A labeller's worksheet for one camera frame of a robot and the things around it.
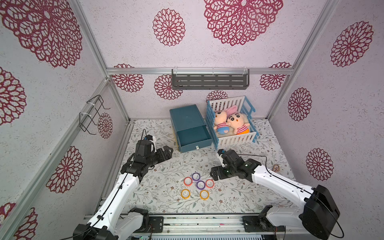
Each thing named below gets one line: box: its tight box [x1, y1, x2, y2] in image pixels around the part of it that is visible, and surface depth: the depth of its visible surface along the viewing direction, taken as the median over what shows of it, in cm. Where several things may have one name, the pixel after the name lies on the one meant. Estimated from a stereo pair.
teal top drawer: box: [176, 124, 213, 153], surface depth 87 cm
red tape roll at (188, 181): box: [184, 176, 193, 187], surface depth 90 cm
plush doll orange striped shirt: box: [226, 113, 251, 135], surface depth 103 cm
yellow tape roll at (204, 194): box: [199, 189, 210, 200], surface depth 85 cm
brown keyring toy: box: [272, 164, 281, 173], surface depth 96 cm
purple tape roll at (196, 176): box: [192, 172, 201, 181], surface depth 92 cm
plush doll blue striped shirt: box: [213, 110, 230, 135], surface depth 105 cm
